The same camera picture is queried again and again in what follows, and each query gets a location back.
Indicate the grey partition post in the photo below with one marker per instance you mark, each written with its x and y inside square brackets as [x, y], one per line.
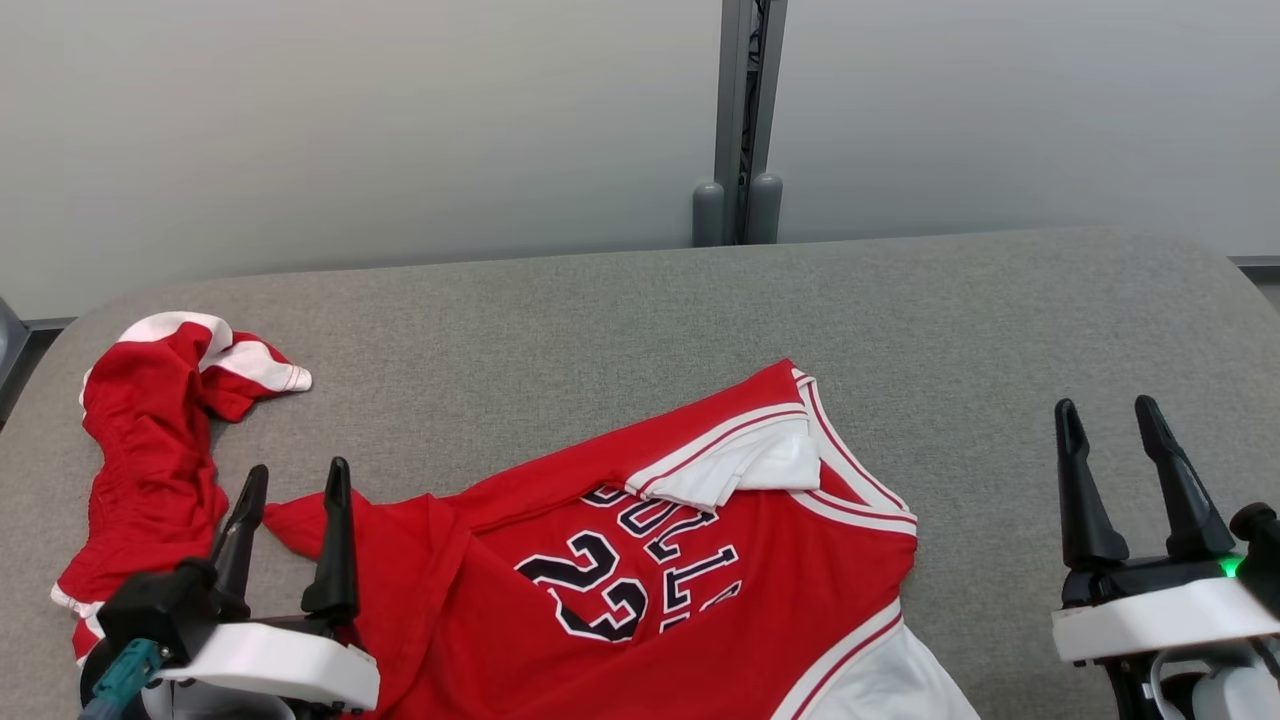
[735, 100]

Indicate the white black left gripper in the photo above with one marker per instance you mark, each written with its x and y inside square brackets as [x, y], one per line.
[290, 665]

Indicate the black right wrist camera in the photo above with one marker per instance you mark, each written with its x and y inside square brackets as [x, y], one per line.
[1262, 545]

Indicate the red white basketball shorts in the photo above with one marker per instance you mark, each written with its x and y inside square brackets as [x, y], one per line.
[150, 470]

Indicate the teal left camera connector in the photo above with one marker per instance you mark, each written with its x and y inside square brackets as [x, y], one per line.
[130, 670]

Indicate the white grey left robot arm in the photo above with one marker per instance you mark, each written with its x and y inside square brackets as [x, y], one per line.
[220, 707]

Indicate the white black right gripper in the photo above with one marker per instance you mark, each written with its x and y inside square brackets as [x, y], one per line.
[1160, 615]

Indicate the red number 23 basketball jersey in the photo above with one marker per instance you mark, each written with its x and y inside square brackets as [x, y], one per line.
[560, 620]

